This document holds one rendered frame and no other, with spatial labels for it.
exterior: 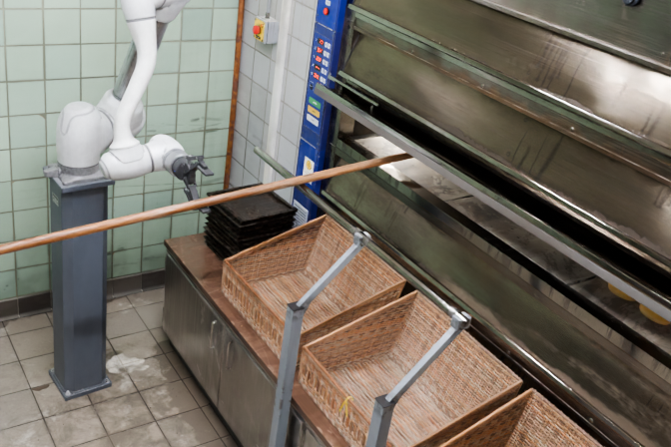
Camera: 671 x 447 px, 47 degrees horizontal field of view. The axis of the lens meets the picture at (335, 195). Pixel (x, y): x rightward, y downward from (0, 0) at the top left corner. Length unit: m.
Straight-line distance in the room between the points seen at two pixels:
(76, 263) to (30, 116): 0.76
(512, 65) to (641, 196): 0.55
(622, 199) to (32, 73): 2.43
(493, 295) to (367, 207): 0.70
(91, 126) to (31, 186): 0.85
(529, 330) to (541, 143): 0.59
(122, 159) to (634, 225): 1.63
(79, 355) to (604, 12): 2.42
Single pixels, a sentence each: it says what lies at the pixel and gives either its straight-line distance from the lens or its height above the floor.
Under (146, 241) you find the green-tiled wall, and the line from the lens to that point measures 4.10.
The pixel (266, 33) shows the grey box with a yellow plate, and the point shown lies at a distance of 3.51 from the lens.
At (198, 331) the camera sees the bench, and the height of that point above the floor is 0.34.
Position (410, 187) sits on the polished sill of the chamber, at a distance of 2.85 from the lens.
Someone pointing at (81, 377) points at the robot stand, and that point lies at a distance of 3.54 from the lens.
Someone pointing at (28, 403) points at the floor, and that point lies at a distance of 3.58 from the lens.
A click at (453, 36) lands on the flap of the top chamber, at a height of 1.76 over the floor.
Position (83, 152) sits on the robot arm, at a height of 1.12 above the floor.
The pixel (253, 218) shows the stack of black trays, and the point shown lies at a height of 0.84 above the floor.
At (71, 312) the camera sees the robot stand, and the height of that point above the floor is 0.43.
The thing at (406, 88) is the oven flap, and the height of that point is 1.52.
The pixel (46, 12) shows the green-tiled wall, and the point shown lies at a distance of 3.51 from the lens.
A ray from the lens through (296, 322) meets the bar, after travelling 2.50.
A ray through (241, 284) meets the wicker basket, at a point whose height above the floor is 0.70.
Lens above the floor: 2.34
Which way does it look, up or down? 26 degrees down
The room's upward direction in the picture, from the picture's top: 9 degrees clockwise
